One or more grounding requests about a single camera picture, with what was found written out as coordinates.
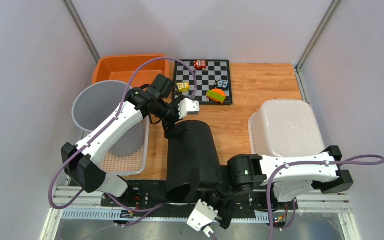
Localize orange green toy burger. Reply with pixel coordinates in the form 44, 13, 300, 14
205, 88, 227, 105

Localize large white plastic tub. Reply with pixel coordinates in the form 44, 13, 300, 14
248, 99, 325, 158

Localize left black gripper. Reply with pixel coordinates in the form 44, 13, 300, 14
155, 95, 189, 139

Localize orange plastic tub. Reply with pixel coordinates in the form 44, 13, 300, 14
91, 53, 170, 88

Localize yellow toy block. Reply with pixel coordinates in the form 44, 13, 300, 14
176, 81, 190, 93

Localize black ribbed bin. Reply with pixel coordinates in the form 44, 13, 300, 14
165, 120, 220, 203

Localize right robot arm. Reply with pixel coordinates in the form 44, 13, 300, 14
186, 145, 354, 232

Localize grey bin black liner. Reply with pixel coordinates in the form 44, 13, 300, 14
72, 80, 145, 157

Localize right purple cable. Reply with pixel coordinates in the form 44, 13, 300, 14
266, 154, 384, 240

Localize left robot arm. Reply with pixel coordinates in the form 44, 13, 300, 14
61, 74, 200, 207

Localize left aluminium frame post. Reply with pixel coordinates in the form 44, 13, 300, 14
62, 0, 100, 63

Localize blue toy block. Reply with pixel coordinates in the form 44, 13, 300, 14
215, 79, 229, 91

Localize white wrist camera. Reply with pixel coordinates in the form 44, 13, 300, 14
178, 98, 200, 119
186, 199, 219, 232

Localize white perforated basket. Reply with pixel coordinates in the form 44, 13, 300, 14
92, 118, 150, 177

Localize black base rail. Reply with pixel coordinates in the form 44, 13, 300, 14
49, 178, 352, 224

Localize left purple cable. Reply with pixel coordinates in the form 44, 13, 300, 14
48, 56, 199, 211

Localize red toy block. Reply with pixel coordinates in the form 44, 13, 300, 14
193, 60, 208, 70

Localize purple cable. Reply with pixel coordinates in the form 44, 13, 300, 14
266, 154, 384, 240
48, 56, 199, 211

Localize aluminium frame post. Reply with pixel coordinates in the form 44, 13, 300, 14
62, 0, 100, 63
294, 0, 342, 104

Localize right aluminium frame post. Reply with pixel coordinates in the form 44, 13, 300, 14
294, 0, 342, 104

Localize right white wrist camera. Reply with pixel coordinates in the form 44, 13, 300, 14
186, 199, 219, 232

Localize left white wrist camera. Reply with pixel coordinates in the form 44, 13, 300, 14
178, 98, 200, 119

